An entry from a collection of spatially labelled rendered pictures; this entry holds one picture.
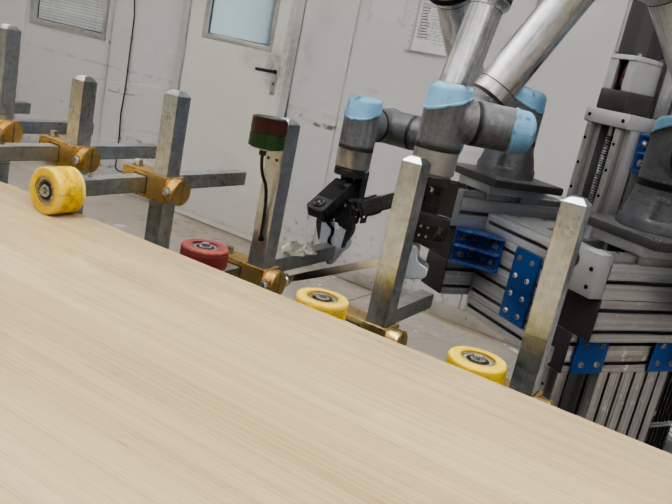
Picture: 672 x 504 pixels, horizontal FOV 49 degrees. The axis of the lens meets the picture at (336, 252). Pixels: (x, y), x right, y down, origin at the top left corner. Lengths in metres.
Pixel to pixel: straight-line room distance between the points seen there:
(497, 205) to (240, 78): 3.10
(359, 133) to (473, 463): 0.92
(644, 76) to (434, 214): 0.75
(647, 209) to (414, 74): 2.68
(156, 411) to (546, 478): 0.38
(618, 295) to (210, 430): 1.02
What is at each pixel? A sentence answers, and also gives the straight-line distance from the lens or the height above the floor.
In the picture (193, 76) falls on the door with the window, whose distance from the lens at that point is 5.09.
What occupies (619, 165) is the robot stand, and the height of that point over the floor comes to 1.14.
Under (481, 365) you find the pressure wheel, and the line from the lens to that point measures 1.00.
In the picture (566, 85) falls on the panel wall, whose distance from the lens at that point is 3.81.
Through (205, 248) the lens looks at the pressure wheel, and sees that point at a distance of 1.25.
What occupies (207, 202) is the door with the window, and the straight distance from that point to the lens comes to 5.01.
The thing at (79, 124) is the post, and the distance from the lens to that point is 1.61.
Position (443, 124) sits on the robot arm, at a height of 1.18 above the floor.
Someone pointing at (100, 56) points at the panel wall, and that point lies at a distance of 5.77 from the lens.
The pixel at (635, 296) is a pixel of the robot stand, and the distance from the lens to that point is 1.59.
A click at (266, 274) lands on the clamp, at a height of 0.86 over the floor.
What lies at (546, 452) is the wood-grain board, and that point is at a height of 0.90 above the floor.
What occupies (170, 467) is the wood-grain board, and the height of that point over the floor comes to 0.90.
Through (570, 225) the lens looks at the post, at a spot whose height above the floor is 1.09.
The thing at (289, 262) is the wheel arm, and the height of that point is 0.85.
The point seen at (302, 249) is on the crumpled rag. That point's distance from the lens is 1.47.
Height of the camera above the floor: 1.25
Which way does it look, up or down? 15 degrees down
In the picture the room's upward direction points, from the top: 12 degrees clockwise
